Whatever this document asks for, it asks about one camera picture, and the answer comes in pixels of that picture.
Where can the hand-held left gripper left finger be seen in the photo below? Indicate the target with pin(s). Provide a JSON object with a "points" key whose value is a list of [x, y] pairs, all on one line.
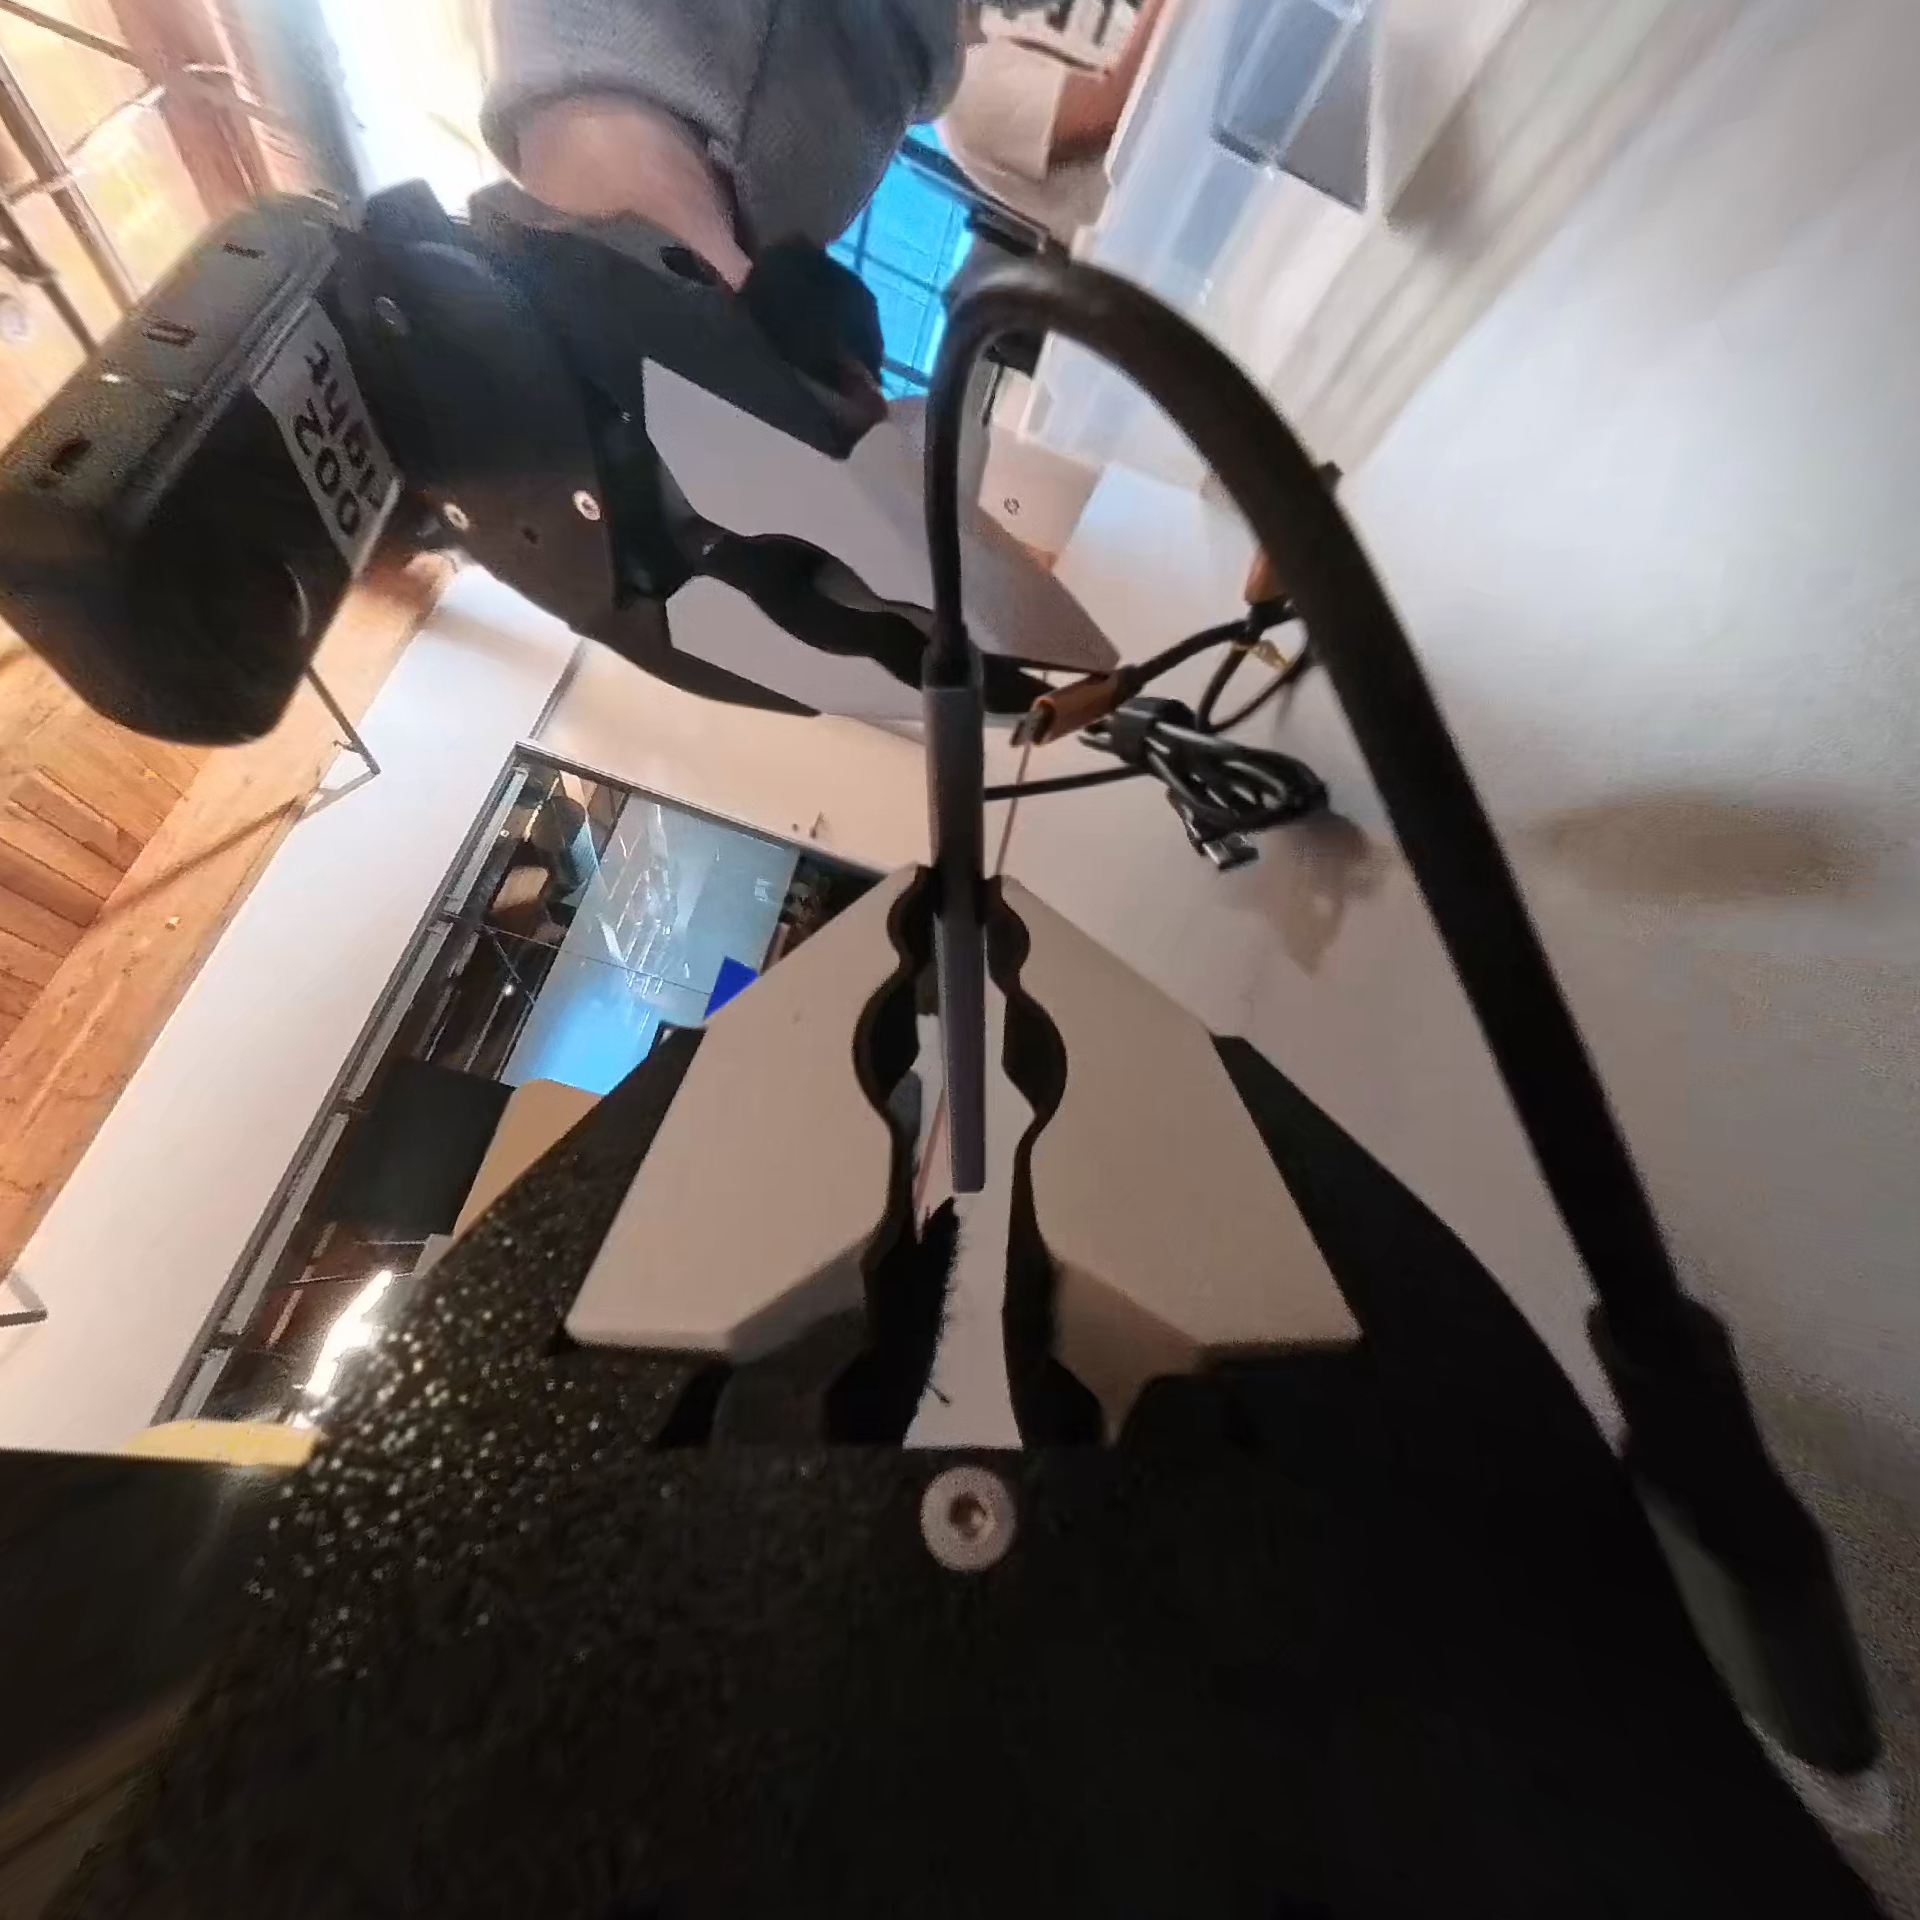
{"points": [[750, 1172]]}

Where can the person's right forearm grey sleeve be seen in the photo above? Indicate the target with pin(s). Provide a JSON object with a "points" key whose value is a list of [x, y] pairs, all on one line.
{"points": [[810, 91]]}

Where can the person's right hand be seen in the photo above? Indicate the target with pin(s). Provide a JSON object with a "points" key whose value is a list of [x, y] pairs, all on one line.
{"points": [[630, 165]]}

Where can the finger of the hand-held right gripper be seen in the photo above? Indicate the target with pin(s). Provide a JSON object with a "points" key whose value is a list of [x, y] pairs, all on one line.
{"points": [[839, 511], [750, 653]]}

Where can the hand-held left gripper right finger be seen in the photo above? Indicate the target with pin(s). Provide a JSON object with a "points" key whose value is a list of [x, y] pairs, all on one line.
{"points": [[1170, 1201]]}

